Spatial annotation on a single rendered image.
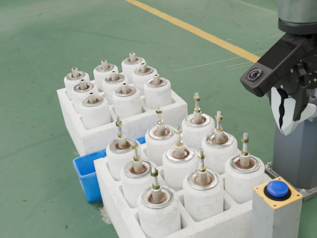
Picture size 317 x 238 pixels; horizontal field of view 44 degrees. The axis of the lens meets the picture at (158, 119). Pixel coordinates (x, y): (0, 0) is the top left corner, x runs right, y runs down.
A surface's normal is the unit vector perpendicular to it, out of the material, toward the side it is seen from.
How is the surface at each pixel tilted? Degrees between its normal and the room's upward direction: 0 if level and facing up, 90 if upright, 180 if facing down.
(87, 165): 88
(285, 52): 31
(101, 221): 0
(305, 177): 90
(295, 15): 90
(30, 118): 0
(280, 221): 90
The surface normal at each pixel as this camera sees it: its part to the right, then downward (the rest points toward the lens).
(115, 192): -0.10, -0.85
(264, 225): -0.91, 0.29
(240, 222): 0.41, 0.44
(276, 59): -0.56, -0.58
